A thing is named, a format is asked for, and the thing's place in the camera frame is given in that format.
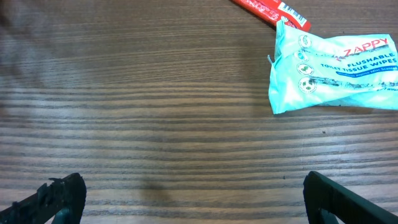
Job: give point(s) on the red stick packet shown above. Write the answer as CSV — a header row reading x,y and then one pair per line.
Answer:
x,y
273,11

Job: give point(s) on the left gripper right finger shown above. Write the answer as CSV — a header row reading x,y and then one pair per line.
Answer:
x,y
328,202

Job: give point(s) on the teal tissue packet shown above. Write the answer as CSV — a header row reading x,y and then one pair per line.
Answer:
x,y
351,70

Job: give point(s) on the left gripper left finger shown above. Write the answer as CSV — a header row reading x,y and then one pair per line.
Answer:
x,y
63,201

